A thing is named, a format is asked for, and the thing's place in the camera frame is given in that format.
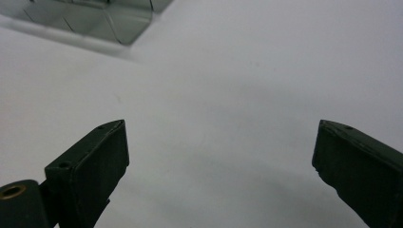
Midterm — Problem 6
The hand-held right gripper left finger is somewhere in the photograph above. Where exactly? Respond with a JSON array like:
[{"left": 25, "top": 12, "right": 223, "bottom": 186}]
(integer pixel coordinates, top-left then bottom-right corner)
[{"left": 44, "top": 119, "right": 130, "bottom": 228}]

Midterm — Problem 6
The clear plastic container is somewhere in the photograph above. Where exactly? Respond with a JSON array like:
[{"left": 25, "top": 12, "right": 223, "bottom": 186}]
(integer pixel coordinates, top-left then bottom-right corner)
[{"left": 0, "top": 0, "right": 175, "bottom": 46}]

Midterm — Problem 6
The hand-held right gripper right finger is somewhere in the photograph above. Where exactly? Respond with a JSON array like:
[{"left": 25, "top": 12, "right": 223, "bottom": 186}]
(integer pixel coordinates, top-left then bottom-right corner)
[{"left": 311, "top": 119, "right": 403, "bottom": 228}]

